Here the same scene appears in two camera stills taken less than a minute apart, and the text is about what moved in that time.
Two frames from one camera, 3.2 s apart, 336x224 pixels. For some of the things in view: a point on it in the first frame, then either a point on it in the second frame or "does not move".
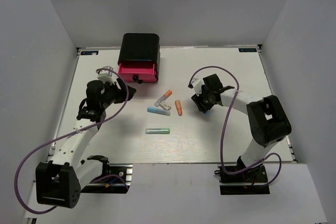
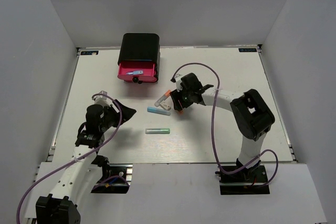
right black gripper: x=198 y=100 → x=177 y=96
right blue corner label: x=247 y=50 does not move
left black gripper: x=122 y=94 → x=127 y=113
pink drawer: x=136 y=71 does not move
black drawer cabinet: x=140 y=48 does not move
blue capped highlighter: x=158 y=110 does not move
